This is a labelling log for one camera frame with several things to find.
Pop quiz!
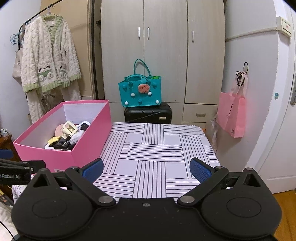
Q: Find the pink cardboard storage box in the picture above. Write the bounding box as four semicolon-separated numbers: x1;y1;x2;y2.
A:
14;100;112;172

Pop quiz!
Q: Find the pink shopping bag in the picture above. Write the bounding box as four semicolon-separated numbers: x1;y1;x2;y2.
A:
216;71;248;138

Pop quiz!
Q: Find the cream hair claw clip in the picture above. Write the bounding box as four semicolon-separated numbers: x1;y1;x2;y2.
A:
61;121;78;139

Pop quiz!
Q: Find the white green knit cardigan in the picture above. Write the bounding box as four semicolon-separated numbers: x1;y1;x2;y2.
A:
21;14;82;125

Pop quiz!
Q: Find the teal felt handbag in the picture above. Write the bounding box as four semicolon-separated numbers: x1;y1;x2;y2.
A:
118;58;162;108

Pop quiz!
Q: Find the pink rounded square case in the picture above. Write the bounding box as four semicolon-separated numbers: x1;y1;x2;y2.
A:
55;124;67;138

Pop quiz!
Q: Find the striped white tablecloth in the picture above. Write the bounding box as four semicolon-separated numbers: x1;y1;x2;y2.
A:
12;122;221;204

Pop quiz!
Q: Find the black rectangular device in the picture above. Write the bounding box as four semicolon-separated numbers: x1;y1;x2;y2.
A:
53;138;75;151

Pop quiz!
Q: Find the beige wardrobe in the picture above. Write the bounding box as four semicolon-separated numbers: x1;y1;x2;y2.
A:
41;1;225;128

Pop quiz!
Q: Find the black suitcase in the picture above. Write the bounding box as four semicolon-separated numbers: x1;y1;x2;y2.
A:
125;101;172;124

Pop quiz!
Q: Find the white black device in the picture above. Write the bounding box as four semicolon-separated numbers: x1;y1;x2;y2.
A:
76;121;91;132
44;142;70;151

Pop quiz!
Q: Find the yellow starfish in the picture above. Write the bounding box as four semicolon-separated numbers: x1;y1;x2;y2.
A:
48;136;61;145

